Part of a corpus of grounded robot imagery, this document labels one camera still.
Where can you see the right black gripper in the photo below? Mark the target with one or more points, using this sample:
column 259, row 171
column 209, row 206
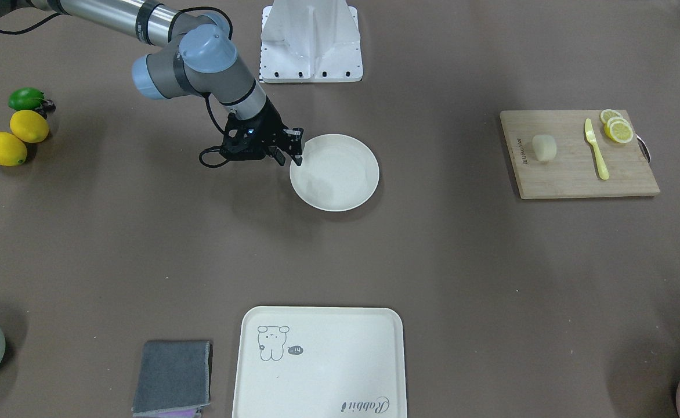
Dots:
column 272, row 128

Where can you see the cream round plate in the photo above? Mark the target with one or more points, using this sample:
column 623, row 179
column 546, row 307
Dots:
column 338, row 173

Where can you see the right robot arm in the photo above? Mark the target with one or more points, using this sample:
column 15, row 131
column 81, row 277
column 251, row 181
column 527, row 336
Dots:
column 197, row 57

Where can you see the white steamed bun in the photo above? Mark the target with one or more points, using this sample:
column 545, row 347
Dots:
column 544, row 147

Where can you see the cream rabbit tray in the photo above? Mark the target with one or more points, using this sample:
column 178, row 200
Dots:
column 320, row 362

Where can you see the lemon slice front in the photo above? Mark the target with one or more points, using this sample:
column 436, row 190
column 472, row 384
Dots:
column 620, row 131

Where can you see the lemon slice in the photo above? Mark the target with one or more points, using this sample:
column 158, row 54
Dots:
column 606, row 115
column 620, row 131

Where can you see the lemon slice back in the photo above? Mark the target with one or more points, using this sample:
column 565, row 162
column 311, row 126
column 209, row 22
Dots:
column 606, row 115

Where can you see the white central mounting column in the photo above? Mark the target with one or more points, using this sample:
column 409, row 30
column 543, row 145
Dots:
column 310, row 42

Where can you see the yellow plastic knife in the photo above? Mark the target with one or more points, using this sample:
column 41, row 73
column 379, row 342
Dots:
column 600, row 164

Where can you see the bamboo cutting board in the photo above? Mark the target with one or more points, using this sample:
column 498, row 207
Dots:
column 572, row 173

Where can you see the dark cherry fruit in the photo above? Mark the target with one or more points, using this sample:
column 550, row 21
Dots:
column 46, row 107

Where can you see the yellow lemon far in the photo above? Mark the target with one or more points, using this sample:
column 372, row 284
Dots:
column 29, row 126

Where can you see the yellow lemon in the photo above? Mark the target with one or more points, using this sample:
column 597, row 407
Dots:
column 29, row 126
column 13, row 151

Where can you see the grey folded cloth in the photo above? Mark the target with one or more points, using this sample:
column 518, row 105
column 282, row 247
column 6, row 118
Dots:
column 174, row 378

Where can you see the green lime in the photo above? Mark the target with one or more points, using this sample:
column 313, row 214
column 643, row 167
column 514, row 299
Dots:
column 26, row 98

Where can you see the yellow lemon near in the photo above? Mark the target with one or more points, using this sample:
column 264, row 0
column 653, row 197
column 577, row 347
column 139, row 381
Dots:
column 13, row 151

